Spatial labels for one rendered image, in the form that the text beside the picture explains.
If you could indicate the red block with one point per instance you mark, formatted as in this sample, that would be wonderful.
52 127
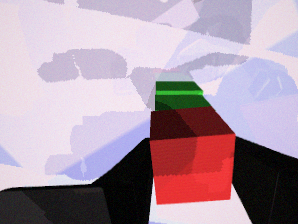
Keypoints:
192 151

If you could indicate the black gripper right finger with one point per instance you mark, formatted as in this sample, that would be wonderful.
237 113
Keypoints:
266 182

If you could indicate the green block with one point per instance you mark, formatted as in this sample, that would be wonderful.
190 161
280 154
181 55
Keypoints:
169 102
178 88

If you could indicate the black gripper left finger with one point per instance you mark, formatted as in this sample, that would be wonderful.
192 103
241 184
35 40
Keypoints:
122 195

